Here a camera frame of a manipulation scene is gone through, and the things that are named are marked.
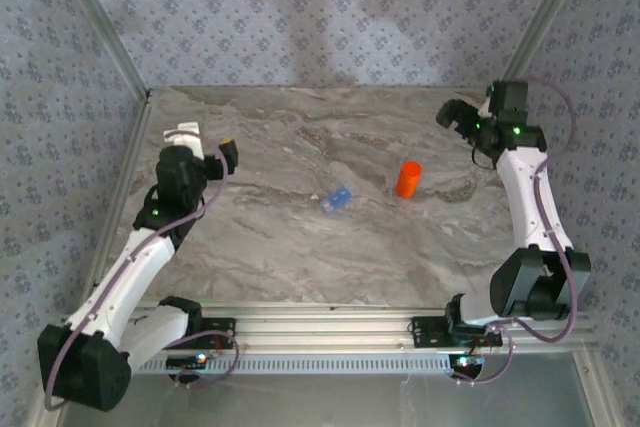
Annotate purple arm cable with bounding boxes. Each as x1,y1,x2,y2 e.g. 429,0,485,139
452,75,580,388
43,129,240,411

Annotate small blue toy block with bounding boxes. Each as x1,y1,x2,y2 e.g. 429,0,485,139
318,185,355,216

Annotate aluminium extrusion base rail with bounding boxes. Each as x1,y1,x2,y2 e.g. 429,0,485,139
127,299,599,353

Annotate grey slotted cable duct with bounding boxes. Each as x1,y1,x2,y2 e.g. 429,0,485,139
132,352,451,376

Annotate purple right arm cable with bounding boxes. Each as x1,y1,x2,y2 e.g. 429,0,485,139
452,75,580,388

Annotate small controller circuit board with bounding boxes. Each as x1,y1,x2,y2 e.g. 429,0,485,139
448,354,485,369
166,354,209,369

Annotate aluminium frame post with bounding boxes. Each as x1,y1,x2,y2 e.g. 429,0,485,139
497,0,596,96
49,0,153,98

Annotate orange pill bottle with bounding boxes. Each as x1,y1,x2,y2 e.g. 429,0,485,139
394,160,424,198

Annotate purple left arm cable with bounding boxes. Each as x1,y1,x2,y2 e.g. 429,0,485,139
43,129,240,411

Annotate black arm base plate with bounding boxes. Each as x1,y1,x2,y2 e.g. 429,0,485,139
409,315,503,348
192,315,237,351

